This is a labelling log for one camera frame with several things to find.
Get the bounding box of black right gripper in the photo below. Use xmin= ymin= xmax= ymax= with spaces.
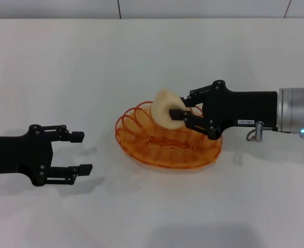
xmin=169 ymin=80 xmax=279 ymax=141

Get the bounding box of beige bread slice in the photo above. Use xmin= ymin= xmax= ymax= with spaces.
xmin=151 ymin=88 xmax=193 ymax=130

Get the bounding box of grey right wrist cable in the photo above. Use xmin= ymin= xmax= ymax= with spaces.
xmin=246 ymin=128 xmax=257 ymax=142

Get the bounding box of orange woven plastic basket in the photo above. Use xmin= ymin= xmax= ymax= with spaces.
xmin=114 ymin=100 xmax=223 ymax=169

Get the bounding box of silver right wrist connector plug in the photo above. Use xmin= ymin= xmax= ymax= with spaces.
xmin=254 ymin=120 xmax=265 ymax=143

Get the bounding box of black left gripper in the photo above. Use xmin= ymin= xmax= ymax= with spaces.
xmin=0 ymin=124 xmax=94 ymax=187

